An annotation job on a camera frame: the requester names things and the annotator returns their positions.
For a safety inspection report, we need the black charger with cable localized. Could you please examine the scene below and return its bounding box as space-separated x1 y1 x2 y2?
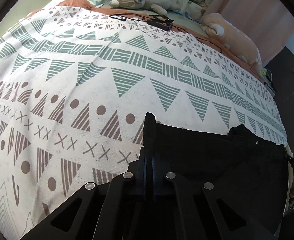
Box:
108 13 175 32

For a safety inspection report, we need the white bedside table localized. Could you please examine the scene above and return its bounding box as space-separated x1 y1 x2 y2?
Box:
262 68 276 98

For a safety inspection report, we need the pink curtain right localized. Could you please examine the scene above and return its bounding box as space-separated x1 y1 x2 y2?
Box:
207 0 294 66

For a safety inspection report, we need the grey cat plush toy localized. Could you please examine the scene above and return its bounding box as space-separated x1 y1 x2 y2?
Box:
109 0 180 16

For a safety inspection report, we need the patterned white bed blanket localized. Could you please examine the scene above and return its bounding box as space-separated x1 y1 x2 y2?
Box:
0 6 287 239

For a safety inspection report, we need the black long-sleeve jacket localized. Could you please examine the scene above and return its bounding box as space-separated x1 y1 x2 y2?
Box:
141 112 290 235

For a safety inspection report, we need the pink plush pillow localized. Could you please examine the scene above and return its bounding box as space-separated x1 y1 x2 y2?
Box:
200 13 262 75

